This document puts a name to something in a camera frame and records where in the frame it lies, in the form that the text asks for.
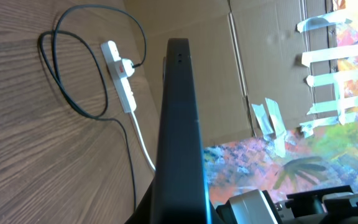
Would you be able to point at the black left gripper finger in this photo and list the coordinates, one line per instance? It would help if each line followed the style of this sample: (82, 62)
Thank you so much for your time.
(142, 212)

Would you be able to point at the Galaxy S24 smartphone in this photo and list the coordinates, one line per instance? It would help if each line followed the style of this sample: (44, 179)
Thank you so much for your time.
(180, 191)

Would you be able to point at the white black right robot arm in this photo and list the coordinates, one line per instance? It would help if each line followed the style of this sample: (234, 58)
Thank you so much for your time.
(325, 206)

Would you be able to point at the white charger plug adapter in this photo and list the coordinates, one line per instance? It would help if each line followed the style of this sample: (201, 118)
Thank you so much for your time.
(125, 68)

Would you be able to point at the white power strip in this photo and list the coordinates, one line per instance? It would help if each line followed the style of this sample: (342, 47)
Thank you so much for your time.
(122, 85)

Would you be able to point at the colourful painted sheet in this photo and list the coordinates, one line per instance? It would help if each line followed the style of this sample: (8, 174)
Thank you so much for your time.
(283, 161)

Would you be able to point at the cardboard box wall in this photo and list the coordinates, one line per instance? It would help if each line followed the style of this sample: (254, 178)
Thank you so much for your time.
(243, 52)

